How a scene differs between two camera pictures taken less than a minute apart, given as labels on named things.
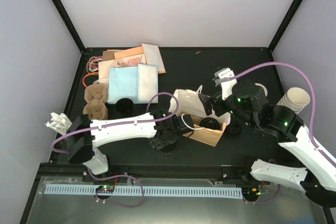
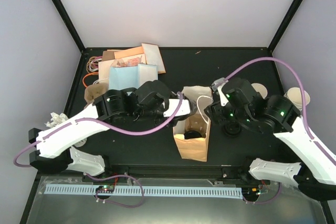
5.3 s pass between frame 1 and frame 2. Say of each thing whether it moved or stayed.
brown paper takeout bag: moved
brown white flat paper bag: stayed
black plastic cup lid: moved
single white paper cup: stayed
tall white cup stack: stayed
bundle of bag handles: stayed
